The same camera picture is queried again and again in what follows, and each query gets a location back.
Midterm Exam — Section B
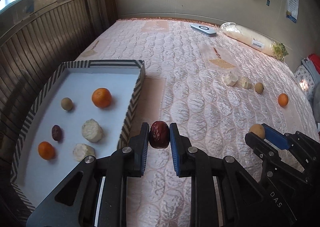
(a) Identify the pink quilted bed cover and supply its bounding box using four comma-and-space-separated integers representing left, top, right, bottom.
75, 18, 320, 227

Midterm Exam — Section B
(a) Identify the wrapped white daikon radish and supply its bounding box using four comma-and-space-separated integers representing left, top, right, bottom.
220, 22, 289, 61

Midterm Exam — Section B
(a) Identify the wrinkled red jujube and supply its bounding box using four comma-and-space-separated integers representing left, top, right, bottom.
52, 125, 62, 141

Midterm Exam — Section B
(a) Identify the small corn cob chunk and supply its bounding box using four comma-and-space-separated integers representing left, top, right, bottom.
240, 76, 252, 89

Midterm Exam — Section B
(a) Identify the pale corn cob chunk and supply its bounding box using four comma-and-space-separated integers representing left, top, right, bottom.
73, 144, 95, 162

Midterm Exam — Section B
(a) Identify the brown longan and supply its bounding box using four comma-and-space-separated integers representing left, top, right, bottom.
254, 82, 264, 94
249, 124, 265, 139

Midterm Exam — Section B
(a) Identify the large orange mandarin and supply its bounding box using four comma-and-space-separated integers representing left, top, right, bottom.
92, 88, 112, 108

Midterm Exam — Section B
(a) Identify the striped cardboard box tray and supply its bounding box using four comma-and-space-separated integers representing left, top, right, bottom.
10, 60, 145, 211

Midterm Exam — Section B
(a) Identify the dark red jujube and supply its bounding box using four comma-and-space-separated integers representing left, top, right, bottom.
148, 121, 170, 148

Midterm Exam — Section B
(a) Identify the floral pillow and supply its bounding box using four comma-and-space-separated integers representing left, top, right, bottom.
294, 64, 315, 103

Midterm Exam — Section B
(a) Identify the large corn cob chunk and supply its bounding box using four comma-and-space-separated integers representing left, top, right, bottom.
81, 119, 103, 142

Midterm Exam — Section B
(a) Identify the corn cob chunk with tip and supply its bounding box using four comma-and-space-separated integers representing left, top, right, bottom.
222, 72, 239, 87

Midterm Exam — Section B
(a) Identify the white blue flat device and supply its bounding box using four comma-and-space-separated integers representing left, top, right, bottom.
190, 23, 216, 37

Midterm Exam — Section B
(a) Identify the red cloth pile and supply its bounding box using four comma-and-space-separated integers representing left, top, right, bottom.
308, 54, 320, 73

